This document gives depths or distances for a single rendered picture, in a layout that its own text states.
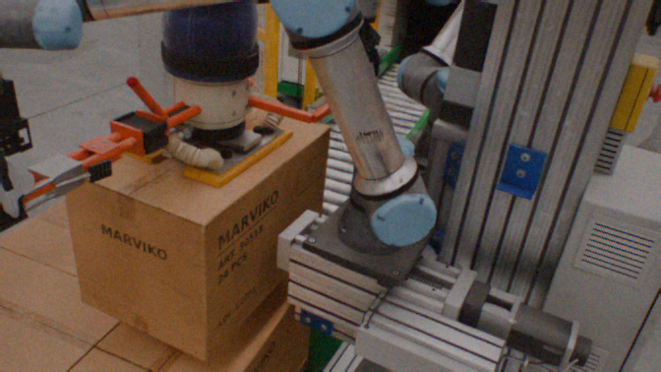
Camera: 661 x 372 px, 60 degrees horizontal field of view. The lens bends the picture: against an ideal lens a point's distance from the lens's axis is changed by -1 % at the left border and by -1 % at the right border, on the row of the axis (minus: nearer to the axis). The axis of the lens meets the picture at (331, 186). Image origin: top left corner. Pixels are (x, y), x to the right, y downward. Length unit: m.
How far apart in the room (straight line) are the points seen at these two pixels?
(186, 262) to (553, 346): 0.77
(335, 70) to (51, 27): 0.40
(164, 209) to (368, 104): 0.54
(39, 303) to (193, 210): 0.77
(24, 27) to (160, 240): 0.58
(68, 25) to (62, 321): 1.09
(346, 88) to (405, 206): 0.23
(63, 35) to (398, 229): 0.60
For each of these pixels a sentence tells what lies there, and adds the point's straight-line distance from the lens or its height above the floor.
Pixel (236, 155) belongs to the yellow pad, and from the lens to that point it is 1.41.
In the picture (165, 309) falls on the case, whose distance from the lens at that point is 1.43.
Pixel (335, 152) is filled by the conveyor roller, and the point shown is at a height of 0.55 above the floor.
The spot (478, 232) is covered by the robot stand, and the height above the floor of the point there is 1.05.
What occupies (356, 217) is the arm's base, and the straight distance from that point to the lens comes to 1.19.
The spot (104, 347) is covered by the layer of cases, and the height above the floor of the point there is 0.54.
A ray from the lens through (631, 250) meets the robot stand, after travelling 1.22.
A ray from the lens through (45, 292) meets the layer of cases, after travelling 1.93.
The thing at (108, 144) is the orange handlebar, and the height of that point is 1.22.
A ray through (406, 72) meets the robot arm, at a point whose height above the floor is 1.23.
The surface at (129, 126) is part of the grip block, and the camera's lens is 1.27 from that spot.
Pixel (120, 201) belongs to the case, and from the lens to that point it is 1.34.
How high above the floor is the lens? 1.75
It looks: 30 degrees down
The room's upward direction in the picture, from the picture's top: 6 degrees clockwise
